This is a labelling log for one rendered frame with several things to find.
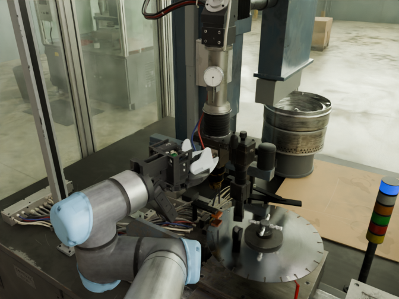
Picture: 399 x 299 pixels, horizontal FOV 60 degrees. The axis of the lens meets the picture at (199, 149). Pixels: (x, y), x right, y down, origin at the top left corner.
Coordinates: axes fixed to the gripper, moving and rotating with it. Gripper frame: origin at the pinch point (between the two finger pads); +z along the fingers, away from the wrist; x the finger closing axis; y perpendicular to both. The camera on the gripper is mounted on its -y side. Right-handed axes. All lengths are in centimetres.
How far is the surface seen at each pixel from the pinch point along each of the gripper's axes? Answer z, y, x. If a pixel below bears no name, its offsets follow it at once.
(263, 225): 16.7, -24.8, -7.7
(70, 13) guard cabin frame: 36, 18, 115
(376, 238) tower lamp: 34, -26, -33
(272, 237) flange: 18.3, -28.7, -9.9
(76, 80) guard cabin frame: 33, -13, 114
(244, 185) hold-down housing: 13.4, -12.4, -2.1
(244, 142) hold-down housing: 13.1, 0.1, -1.3
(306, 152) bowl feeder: 82, -34, 11
